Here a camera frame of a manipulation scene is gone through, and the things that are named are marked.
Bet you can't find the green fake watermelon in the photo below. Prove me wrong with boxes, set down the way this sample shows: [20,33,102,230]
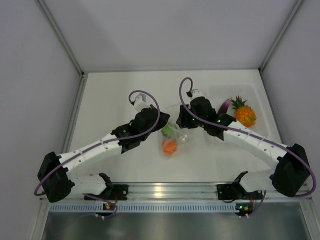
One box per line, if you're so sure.
[161,124,176,138]

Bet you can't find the clear polka dot zip bag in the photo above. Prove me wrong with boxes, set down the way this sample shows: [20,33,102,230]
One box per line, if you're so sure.
[160,103,193,159]

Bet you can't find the orange fake fruit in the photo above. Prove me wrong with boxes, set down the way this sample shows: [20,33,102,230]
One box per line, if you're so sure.
[162,138,177,155]

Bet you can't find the purple fake eggplant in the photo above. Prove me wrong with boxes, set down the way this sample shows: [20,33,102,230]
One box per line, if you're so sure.
[218,98,232,115]

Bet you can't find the fake pineapple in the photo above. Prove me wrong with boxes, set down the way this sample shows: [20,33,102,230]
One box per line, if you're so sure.
[231,96,257,128]

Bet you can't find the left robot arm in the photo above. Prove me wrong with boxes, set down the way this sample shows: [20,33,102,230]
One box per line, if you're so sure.
[37,108,170,203]

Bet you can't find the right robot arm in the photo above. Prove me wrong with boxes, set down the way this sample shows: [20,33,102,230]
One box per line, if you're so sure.
[177,96,311,199]

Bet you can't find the white plastic basket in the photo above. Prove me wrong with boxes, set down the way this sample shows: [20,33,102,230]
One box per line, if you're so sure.
[203,83,272,146]

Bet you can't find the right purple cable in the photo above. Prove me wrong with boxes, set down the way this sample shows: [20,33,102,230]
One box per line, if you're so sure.
[179,77,317,197]

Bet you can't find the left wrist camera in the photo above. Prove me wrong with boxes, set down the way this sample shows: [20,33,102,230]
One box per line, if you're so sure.
[133,93,149,113]

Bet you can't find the aluminium mounting rail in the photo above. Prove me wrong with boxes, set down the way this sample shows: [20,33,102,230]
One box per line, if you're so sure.
[74,181,276,202]

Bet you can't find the slotted cable duct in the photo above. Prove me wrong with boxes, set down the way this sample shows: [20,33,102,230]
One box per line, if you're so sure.
[49,202,250,214]

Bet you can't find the right aluminium frame post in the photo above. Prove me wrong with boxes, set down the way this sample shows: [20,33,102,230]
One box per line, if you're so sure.
[258,0,306,74]

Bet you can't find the aluminium frame post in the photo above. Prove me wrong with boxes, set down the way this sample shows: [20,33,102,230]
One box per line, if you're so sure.
[35,0,84,77]
[258,0,306,74]

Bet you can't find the left aluminium frame post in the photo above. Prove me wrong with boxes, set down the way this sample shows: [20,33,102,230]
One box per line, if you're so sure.
[35,0,84,77]

